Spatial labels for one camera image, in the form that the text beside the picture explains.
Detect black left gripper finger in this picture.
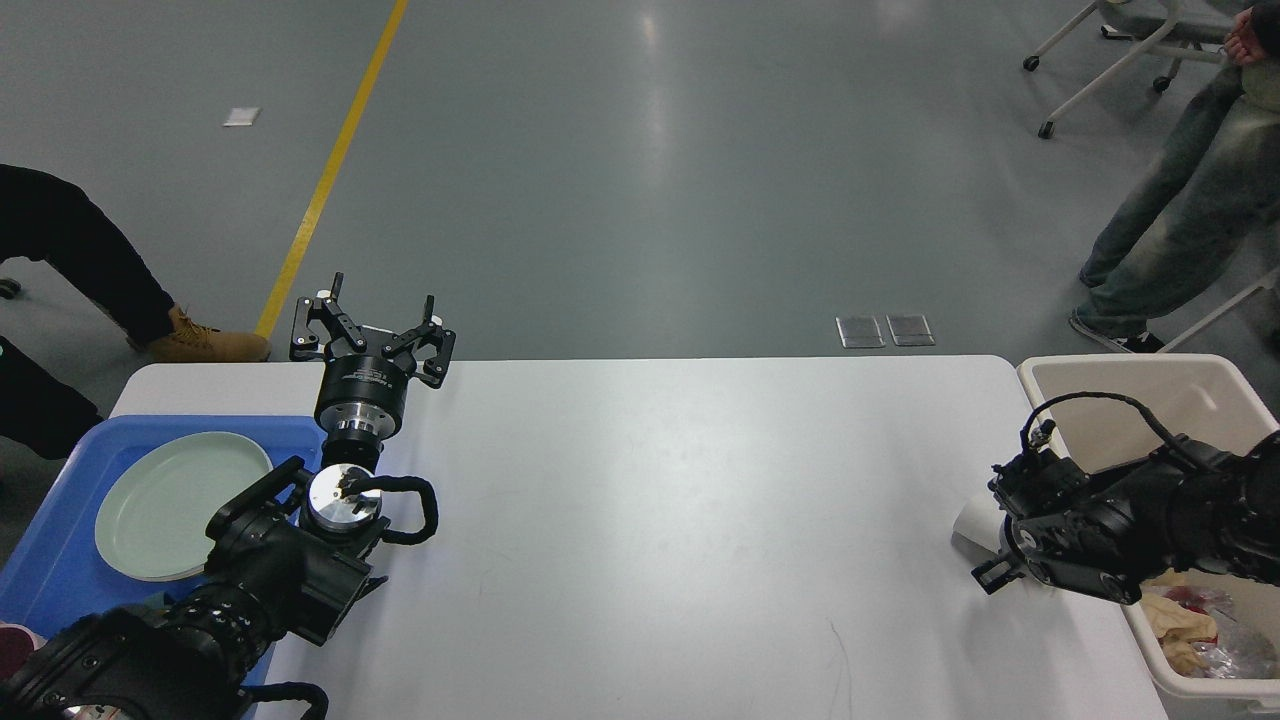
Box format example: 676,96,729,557
380,295,456,389
289,272,369,363

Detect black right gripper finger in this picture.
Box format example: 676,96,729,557
972,559,1025,594

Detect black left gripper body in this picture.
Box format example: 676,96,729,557
314,354,411,439

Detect white paper cups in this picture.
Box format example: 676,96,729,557
952,493,1006,556

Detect brown paper ball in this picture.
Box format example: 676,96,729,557
1140,589,1219,676

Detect crushed red can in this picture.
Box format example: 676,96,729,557
1160,585,1234,614

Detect green plate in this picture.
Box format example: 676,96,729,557
93,430,273,582

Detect foil ball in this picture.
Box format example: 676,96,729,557
1188,589,1277,680

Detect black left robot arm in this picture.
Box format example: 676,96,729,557
3,273,456,719

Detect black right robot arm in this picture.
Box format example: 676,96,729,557
972,397,1279,605

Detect beige plastic bin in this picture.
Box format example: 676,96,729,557
1018,354,1277,719

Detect white floor tag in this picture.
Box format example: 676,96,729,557
221,106,262,128

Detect clear floor plate right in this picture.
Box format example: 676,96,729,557
886,314,936,347

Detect person in tan boots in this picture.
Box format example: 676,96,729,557
1,165,270,460

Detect blue plastic tray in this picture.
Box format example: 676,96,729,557
0,415,326,701

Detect person in grey jeans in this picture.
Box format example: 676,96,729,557
1069,1,1279,354

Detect pink mug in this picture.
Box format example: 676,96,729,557
0,623,47,682

